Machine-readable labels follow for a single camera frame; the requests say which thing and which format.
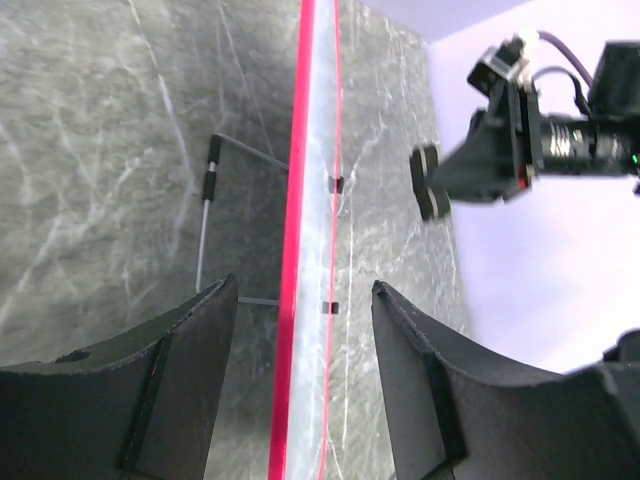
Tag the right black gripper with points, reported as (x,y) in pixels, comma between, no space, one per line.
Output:
(519,145)

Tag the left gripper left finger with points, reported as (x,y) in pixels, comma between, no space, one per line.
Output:
(141,405)

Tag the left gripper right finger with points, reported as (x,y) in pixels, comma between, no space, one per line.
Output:
(457,410)

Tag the pink framed whiteboard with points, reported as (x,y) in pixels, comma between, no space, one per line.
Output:
(306,308)

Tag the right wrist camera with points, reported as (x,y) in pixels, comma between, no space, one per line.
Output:
(510,61)

